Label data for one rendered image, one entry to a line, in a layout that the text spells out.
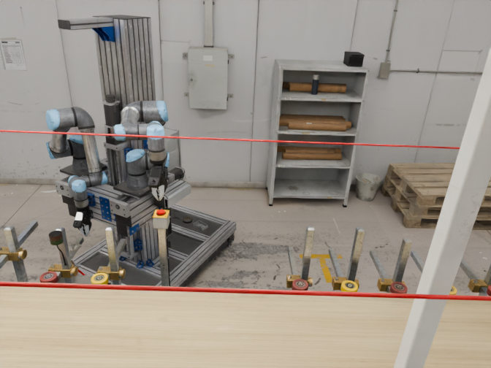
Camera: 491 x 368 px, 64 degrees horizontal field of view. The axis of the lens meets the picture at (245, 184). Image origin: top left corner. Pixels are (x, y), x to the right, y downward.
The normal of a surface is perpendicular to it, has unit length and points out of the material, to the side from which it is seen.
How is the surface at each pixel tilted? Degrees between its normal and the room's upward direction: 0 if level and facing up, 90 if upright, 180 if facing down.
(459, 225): 90
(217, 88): 90
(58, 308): 0
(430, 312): 90
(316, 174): 90
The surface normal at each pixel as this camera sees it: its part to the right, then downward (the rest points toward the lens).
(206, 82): 0.04, 0.45
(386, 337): 0.04, -0.89
